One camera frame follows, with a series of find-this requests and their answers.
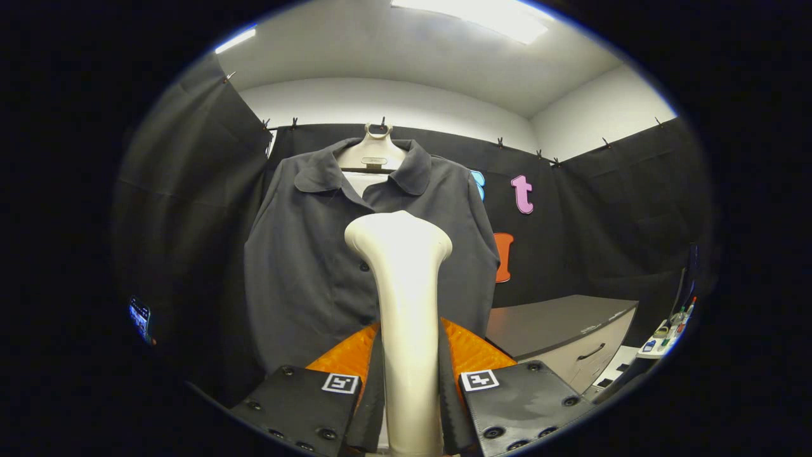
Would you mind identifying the beige clothes hanger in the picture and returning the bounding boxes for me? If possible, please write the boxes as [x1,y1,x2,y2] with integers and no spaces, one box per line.
[335,123,410,173]

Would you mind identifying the black backdrop cloth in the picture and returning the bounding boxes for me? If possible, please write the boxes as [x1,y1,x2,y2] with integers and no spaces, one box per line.
[111,54,717,407]

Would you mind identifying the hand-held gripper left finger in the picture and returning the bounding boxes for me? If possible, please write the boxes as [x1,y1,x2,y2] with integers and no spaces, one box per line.
[230,322,384,457]

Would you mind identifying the white garment steamer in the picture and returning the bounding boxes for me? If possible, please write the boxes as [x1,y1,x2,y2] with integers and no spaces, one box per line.
[344,211,453,457]

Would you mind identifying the white tray of small items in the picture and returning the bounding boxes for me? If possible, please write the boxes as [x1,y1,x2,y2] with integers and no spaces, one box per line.
[636,297,698,361]

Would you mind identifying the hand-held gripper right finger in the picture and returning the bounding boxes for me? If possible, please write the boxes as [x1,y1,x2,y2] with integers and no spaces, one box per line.
[440,317,597,457]

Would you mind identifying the large ceiling light panel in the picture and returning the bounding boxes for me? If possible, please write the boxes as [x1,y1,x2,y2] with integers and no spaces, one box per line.
[390,0,549,45]

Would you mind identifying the dark grey button shirt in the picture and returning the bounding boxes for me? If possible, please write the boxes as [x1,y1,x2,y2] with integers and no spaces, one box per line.
[244,136,501,375]

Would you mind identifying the grey drawer cabinet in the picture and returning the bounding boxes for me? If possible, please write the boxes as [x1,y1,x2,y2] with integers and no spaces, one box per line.
[485,294,639,394]

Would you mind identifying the smartphone with lit screen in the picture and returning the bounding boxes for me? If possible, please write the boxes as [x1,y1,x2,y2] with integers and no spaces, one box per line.
[128,296,153,343]

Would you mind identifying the row of cloth clips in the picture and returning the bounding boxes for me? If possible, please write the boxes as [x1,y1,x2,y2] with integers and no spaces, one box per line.
[222,71,664,169]

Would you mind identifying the small ceiling light panel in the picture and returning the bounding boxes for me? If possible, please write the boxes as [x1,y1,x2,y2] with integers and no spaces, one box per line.
[214,27,258,55]

